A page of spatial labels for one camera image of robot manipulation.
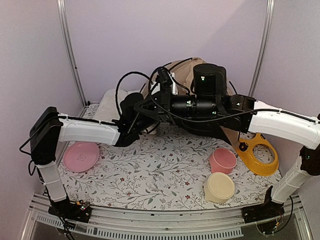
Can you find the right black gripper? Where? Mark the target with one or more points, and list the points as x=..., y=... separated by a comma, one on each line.
x=162, y=98

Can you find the beige fabric pet tent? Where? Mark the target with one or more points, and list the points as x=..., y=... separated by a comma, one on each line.
x=210, y=80

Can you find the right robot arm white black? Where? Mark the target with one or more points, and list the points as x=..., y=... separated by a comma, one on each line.
x=246, y=114

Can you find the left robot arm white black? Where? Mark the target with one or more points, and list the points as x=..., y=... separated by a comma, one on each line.
x=52, y=128

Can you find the white pet cushion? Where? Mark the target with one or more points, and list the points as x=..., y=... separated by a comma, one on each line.
x=107, y=110

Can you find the pink footed pet bowl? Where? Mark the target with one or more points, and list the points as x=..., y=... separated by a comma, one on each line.
x=222, y=160

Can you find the cream footed pet bowl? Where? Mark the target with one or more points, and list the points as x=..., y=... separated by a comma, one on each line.
x=218, y=188

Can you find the floral patterned table mat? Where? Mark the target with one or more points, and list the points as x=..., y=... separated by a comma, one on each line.
x=163, y=171

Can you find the pink round plate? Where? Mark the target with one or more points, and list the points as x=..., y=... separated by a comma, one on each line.
x=81, y=156

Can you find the yellow double bowl holder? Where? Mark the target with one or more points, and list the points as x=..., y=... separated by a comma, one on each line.
x=257, y=154

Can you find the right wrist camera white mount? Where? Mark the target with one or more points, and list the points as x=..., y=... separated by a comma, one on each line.
x=167, y=81

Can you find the front aluminium rail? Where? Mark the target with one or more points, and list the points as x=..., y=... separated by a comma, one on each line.
x=107, y=223

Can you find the left aluminium frame post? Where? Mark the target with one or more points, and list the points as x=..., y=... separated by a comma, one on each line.
x=62, y=13

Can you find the aluminium frame post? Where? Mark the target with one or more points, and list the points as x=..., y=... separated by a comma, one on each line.
x=267, y=25
x=62, y=13

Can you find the right aluminium frame post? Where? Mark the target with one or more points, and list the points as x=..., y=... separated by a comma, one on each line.
x=267, y=25

